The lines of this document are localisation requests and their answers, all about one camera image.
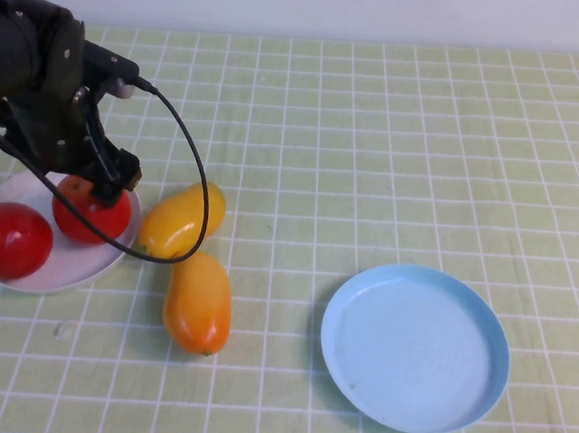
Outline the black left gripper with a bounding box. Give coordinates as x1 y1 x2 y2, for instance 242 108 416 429
0 2 155 211

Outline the mostly red apple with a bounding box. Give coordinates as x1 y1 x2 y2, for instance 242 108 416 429
49 173 136 249

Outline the red apple with yellow top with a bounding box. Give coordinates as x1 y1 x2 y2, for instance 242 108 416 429
0 201 57 285

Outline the orange yellow mango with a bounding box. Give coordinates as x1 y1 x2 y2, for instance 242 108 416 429
159 249 237 358

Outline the white round plate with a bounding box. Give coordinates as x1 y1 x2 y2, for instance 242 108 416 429
0 166 146 302

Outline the light blue round plate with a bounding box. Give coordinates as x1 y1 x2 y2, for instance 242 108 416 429
312 258 518 433

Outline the green checked tablecloth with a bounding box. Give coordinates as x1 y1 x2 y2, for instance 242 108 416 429
0 7 579 433

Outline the black left camera cable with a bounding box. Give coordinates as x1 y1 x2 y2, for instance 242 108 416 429
0 65 224 267

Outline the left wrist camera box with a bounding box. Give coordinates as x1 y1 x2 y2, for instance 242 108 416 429
79 42 143 101

